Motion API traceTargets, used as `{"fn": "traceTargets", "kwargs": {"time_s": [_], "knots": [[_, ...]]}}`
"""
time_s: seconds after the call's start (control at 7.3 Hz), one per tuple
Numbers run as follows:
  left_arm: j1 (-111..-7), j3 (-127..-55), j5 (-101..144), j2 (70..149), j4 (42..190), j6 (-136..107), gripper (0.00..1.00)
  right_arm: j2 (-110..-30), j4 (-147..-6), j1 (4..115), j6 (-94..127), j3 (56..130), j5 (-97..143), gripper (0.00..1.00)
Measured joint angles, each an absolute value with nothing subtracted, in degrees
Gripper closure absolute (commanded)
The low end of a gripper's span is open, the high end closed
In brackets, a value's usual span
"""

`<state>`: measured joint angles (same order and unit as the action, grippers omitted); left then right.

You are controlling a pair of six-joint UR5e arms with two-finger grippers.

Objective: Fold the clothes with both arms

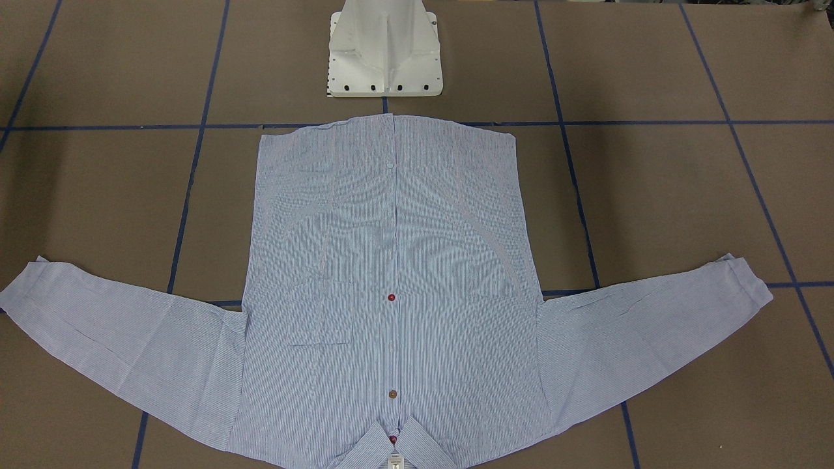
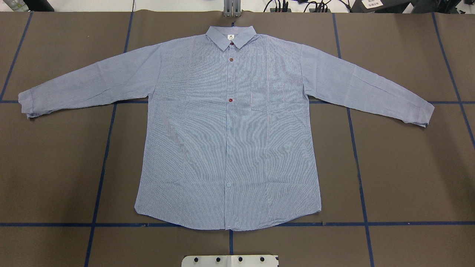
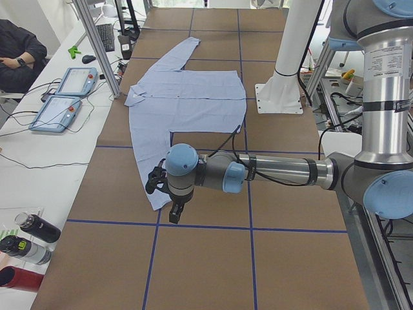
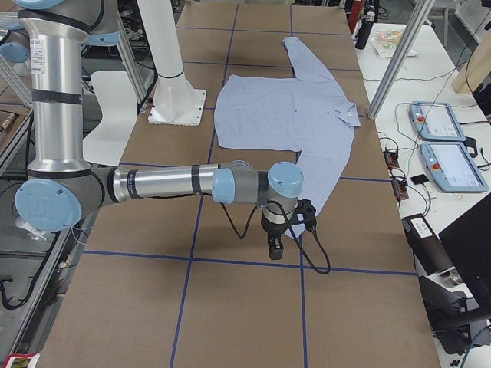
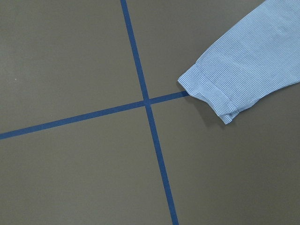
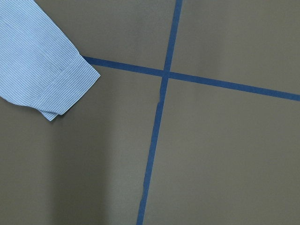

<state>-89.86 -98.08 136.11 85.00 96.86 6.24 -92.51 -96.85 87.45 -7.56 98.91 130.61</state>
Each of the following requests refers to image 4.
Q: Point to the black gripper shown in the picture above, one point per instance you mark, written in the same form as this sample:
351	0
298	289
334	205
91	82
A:
273	232

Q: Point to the light blue striped shirt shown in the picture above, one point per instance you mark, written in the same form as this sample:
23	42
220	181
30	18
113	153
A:
308	114

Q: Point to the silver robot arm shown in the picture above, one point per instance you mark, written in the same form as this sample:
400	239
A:
62	186

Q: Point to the black monitor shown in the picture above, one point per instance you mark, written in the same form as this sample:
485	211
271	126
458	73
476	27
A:
467	242

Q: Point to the near teach pendant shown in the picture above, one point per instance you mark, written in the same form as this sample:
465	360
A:
452	168

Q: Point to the teach pendant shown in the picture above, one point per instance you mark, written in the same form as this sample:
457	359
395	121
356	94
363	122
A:
435	121
452	168

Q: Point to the far teach pendant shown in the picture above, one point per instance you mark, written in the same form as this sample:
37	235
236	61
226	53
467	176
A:
435	121

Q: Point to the white curved plastic sheet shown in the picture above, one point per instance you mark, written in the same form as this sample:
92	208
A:
106	143

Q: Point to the black water bottle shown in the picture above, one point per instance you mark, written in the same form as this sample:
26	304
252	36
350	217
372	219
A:
365	30

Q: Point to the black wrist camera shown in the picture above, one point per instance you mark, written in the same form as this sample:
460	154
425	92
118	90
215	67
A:
305	214

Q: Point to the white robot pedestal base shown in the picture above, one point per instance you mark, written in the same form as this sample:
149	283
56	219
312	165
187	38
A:
175	101

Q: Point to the aluminium frame post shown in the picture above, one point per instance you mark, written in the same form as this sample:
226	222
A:
411	31

